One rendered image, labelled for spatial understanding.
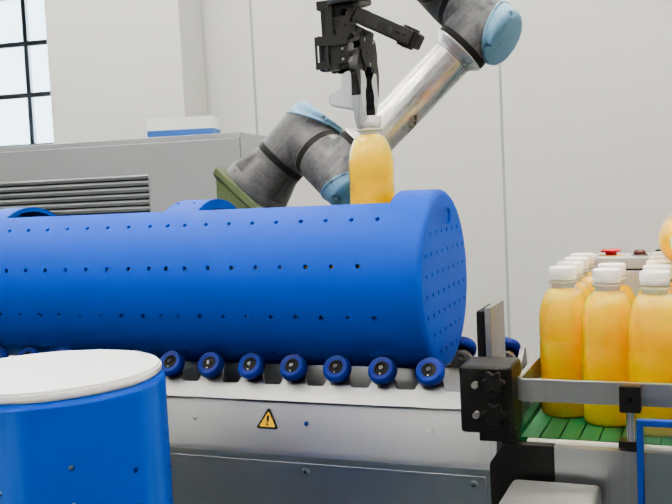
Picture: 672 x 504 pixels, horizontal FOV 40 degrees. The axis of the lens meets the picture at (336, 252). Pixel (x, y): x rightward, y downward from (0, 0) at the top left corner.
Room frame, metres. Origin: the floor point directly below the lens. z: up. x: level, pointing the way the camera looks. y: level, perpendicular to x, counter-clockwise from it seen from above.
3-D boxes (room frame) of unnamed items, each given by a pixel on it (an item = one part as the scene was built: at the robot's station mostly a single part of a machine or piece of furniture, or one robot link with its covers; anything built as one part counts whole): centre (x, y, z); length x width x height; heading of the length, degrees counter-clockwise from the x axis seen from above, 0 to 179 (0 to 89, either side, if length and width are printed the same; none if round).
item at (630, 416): (1.14, -0.36, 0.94); 0.03 x 0.02 x 0.08; 68
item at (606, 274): (1.26, -0.37, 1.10); 0.04 x 0.04 x 0.02
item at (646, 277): (1.20, -0.42, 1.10); 0.04 x 0.04 x 0.02
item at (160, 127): (3.37, 0.53, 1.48); 0.24 x 0.12 x 0.08; 85
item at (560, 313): (1.32, -0.33, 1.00); 0.07 x 0.07 x 0.20
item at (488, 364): (1.22, -0.20, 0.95); 0.10 x 0.07 x 0.10; 158
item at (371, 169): (1.49, -0.06, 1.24); 0.07 x 0.07 x 0.20
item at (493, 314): (1.42, -0.24, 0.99); 0.10 x 0.02 x 0.12; 158
